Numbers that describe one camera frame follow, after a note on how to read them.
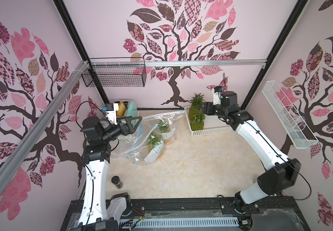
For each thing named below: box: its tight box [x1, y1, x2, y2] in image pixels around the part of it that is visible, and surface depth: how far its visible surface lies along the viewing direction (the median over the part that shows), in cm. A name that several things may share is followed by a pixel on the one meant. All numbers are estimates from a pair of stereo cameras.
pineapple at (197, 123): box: [190, 108, 207, 131], surface depth 97 cm
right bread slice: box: [117, 102, 127, 117], surface depth 95 cm
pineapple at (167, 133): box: [157, 118, 177, 144], surface depth 89 cm
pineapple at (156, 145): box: [144, 131, 165, 163], surface depth 81 cm
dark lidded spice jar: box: [111, 175, 124, 190], surface depth 76 cm
